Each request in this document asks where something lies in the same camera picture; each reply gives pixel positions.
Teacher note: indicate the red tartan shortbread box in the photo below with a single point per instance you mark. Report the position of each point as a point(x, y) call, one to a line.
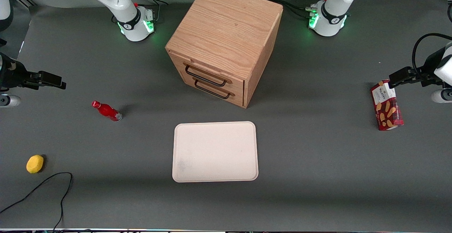
point(388, 113)

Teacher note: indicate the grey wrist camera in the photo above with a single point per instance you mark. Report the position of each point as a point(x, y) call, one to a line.
point(9, 101)
point(443, 96)

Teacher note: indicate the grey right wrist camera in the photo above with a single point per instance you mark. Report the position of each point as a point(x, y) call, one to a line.
point(9, 101)

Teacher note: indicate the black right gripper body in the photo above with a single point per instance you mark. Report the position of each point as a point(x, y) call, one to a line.
point(15, 75)

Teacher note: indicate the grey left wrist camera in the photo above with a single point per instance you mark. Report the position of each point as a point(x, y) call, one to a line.
point(443, 96)

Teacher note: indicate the red plastic bottle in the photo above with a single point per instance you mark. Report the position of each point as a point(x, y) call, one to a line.
point(106, 111)

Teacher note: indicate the yellow lemon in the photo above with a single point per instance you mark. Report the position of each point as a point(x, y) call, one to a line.
point(34, 164)

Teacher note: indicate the beige plastic tray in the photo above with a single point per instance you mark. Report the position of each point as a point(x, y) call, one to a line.
point(215, 151)

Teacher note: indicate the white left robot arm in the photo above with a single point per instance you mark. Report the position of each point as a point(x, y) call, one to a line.
point(332, 21)

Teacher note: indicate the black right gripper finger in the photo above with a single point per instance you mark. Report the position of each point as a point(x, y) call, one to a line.
point(30, 79)
point(51, 78)

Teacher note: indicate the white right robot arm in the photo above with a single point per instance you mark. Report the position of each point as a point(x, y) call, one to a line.
point(130, 24)

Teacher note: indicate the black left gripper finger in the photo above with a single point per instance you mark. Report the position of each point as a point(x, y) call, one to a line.
point(422, 77)
point(402, 76)

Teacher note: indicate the oak wooden drawer cabinet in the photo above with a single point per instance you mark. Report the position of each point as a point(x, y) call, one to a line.
point(226, 24)

